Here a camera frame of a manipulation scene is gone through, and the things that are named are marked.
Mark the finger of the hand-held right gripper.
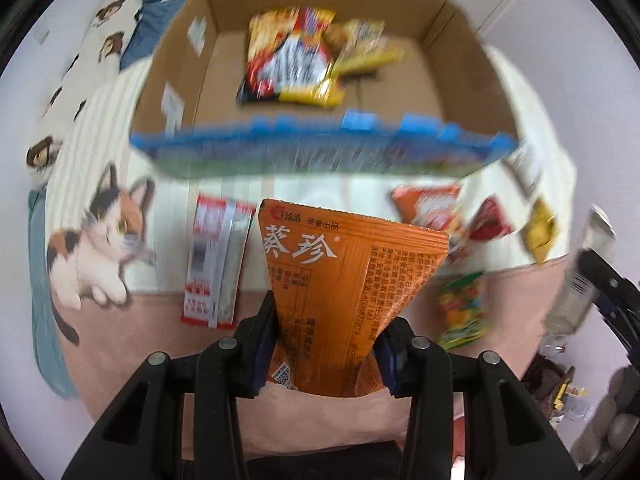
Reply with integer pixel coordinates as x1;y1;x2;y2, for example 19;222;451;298
597;296;640;357
575;247;640;297

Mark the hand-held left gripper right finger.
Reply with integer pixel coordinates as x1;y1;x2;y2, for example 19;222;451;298
374;316;585;480

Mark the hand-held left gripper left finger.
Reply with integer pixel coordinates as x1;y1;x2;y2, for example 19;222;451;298
61;291;279;480

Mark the silver white snack packet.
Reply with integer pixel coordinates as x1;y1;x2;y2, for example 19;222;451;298
545;205;618;337

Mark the red white snack packet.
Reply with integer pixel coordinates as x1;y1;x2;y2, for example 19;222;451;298
217;200;257;331
181;194;230;327

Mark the dark red snack packet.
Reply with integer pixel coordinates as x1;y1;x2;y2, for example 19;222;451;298
467;197;516;243

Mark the orange red snack packet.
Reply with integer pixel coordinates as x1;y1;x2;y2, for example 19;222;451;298
391;185;463;235

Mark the cardboard box with blue front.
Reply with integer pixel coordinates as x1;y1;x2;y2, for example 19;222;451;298
129;0;521;181

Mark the small yellow snack packet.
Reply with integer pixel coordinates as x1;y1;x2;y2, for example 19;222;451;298
521;199;558;265

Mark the dark clutter pile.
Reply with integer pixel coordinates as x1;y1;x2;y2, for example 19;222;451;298
522;337;596;423

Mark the green snack packet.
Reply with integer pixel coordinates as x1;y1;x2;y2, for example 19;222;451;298
436;271;490;351

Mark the grey padded object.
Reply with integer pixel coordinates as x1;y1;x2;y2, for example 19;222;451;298
570;366;640;467

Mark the printed cat blanket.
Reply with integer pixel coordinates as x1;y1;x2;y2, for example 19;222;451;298
44;45;582;462

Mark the teal blanket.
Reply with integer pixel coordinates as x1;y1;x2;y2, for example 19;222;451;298
27;189;81;402

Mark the red yellow snack bag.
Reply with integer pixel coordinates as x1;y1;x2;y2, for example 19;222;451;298
237;6;346;108

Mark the dog print pillow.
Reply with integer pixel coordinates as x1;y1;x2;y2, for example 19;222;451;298
25;0;147;187

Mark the blue denim cloth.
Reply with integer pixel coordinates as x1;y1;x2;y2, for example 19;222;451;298
119;0;202;70

